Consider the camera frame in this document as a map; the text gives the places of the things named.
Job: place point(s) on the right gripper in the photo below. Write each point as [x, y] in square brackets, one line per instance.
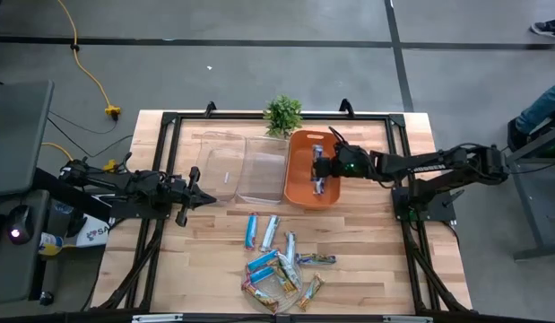
[349, 161]

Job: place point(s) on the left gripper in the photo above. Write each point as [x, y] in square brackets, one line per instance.
[183, 193]

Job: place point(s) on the white green granola bar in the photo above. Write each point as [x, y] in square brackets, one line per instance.
[269, 233]
[289, 271]

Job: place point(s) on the red green granola bar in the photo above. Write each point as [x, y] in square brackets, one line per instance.
[259, 294]

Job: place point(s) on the yellow blue granola bar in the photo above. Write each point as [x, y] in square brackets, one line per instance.
[286, 285]

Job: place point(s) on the brown orange granola bar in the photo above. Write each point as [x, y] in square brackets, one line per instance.
[310, 291]

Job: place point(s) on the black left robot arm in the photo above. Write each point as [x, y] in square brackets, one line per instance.
[124, 181]

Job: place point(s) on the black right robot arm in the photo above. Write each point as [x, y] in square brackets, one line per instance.
[420, 166]

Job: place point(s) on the clear plastic bin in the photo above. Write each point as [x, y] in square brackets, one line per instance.
[219, 179]
[261, 175]

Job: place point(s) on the orange plastic bin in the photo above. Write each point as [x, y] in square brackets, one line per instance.
[299, 179]

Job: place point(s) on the small green potted plant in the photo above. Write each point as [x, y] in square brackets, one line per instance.
[282, 114]

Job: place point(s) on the white printed bag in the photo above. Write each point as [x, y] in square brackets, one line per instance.
[95, 233]

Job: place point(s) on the yellow labelled bottle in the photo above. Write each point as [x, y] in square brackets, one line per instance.
[50, 244]

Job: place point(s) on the black computer mouse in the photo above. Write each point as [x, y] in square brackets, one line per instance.
[20, 224]

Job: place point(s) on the black caster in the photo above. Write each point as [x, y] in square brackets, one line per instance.
[46, 298]

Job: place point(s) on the grey desk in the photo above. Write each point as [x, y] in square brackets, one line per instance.
[17, 134]

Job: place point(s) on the person's shoe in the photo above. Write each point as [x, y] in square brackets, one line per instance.
[518, 134]
[548, 28]

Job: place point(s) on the black metal stand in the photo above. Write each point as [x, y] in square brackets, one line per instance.
[528, 206]

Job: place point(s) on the person's leg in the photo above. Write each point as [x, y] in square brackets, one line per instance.
[543, 107]

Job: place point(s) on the silver bracket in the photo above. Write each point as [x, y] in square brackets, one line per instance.
[156, 318]
[407, 319]

